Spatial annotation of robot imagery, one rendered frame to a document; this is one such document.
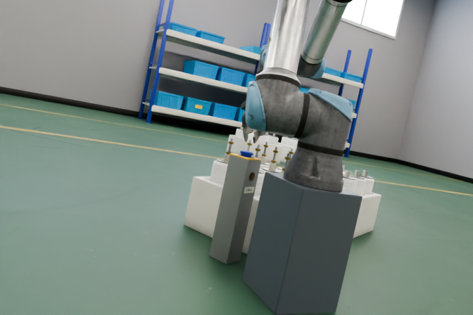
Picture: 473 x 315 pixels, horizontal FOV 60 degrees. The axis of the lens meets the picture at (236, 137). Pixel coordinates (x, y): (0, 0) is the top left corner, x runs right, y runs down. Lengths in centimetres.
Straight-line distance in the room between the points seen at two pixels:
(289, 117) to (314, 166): 13
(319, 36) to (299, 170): 49
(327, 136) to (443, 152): 783
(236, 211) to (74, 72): 538
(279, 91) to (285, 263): 40
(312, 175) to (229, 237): 35
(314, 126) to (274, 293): 41
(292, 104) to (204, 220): 62
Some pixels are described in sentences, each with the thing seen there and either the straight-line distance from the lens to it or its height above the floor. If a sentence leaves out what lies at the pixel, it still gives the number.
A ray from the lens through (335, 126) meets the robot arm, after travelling 100.
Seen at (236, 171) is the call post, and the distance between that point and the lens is 119.
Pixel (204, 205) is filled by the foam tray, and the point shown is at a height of 10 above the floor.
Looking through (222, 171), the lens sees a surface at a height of 22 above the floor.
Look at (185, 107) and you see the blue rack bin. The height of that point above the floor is 31.
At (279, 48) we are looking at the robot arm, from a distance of 104.
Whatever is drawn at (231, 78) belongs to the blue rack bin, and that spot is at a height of 87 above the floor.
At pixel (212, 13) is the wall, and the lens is 691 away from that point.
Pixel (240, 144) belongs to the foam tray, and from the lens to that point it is 391.
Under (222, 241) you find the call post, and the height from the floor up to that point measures 6.
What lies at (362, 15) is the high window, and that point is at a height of 266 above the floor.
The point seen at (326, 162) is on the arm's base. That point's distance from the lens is 100.
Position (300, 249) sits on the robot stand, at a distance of 99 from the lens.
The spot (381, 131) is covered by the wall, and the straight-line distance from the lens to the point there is 903.
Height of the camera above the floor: 45
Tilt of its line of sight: 4 degrees down
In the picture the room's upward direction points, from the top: 12 degrees clockwise
